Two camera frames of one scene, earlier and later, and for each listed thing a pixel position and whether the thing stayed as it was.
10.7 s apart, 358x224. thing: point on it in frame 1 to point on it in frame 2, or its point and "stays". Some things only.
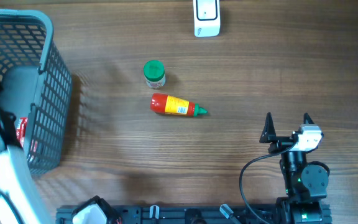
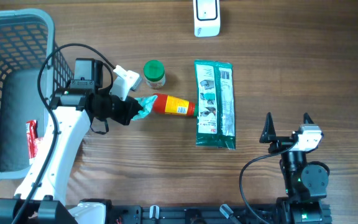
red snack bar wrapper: (20, 130) to (32, 130)
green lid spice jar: (155, 73) stays
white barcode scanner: (207, 18) stays
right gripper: (268, 135) stays
